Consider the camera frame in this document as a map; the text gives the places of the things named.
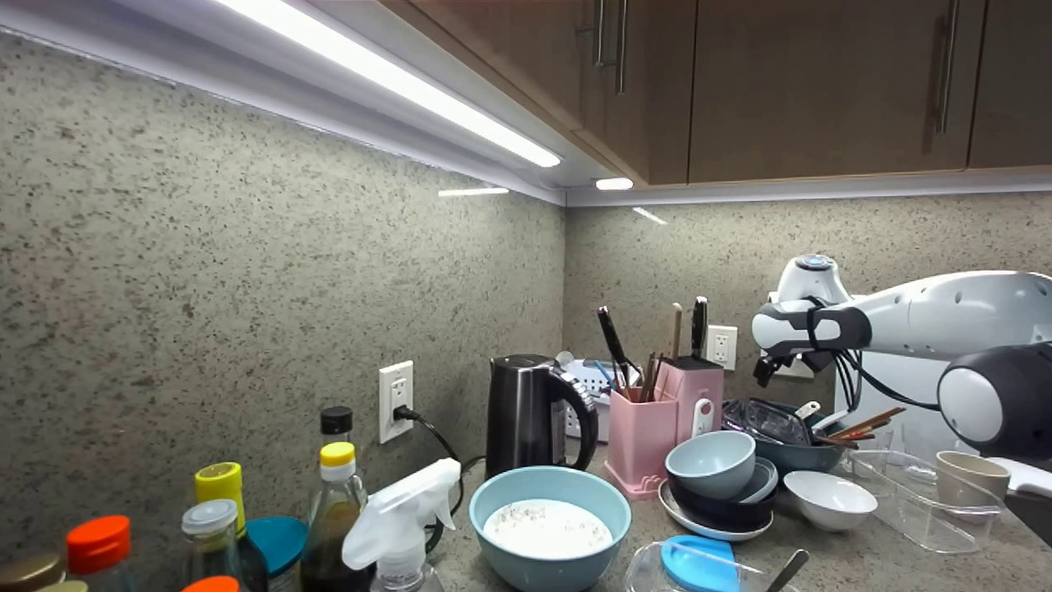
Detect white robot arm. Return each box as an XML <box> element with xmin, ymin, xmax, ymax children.
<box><xmin>748</xmin><ymin>252</ymin><xmax>1052</xmax><ymax>457</ymax></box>

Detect black electric kettle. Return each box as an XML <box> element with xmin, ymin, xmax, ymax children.
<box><xmin>487</xmin><ymin>354</ymin><xmax>597</xmax><ymax>477</ymax></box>

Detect pink knife block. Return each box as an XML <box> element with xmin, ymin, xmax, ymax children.
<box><xmin>657</xmin><ymin>359</ymin><xmax>723</xmax><ymax>438</ymax></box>

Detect pink utensil holder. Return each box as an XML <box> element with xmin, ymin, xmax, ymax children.
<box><xmin>606</xmin><ymin>395</ymin><xmax>677</xmax><ymax>499</ymax></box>

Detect white gfci outlet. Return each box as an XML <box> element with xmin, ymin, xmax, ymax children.
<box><xmin>706</xmin><ymin>326</ymin><xmax>735</xmax><ymax>371</ymax></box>

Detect light blue mixing bowl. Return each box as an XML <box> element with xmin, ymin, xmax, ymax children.
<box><xmin>470</xmin><ymin>463</ymin><xmax>632</xmax><ymax>592</ymax></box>

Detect wooden upper cabinets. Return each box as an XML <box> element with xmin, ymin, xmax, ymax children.
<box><xmin>382</xmin><ymin>0</ymin><xmax>1052</xmax><ymax>183</ymax></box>

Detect dark soy sauce bottle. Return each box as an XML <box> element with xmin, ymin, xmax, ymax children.
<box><xmin>300</xmin><ymin>441</ymin><xmax>371</xmax><ymax>592</ymax></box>

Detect teal dish bowl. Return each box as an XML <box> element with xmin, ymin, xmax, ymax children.
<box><xmin>723</xmin><ymin>397</ymin><xmax>845</xmax><ymax>473</ymax></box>

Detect stacked dark bowls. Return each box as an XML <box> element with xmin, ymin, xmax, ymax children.
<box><xmin>657</xmin><ymin>430</ymin><xmax>778</xmax><ymax>543</ymax></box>

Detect blue lid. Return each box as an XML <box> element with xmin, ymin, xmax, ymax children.
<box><xmin>657</xmin><ymin>536</ymin><xmax>738</xmax><ymax>592</ymax></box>

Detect yellow cap oil bottle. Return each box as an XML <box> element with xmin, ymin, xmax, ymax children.
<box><xmin>194</xmin><ymin>461</ymin><xmax>269</xmax><ymax>592</ymax></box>

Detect small white bowl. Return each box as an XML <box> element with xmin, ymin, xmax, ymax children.
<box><xmin>782</xmin><ymin>470</ymin><xmax>876</xmax><ymax>533</ymax></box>

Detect clear rectangular plastic container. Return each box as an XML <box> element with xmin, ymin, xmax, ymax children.
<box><xmin>847</xmin><ymin>451</ymin><xmax>1020</xmax><ymax>555</ymax></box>

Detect white ceramic mug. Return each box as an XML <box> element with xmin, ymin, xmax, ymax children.
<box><xmin>936</xmin><ymin>451</ymin><xmax>1009</xmax><ymax>506</ymax></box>

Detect orange cap bottle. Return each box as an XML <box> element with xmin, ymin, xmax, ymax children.
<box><xmin>64</xmin><ymin>511</ymin><xmax>135</xmax><ymax>592</ymax></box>

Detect white wall outlet left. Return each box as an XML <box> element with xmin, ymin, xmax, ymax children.
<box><xmin>379</xmin><ymin>361</ymin><xmax>415</xmax><ymax>442</ymax></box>

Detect white double light switch plate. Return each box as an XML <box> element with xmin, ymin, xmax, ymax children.
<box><xmin>777</xmin><ymin>359</ymin><xmax>814</xmax><ymax>381</ymax></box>

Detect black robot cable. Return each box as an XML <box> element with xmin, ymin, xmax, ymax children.
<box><xmin>806</xmin><ymin>306</ymin><xmax>942</xmax><ymax>415</ymax></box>

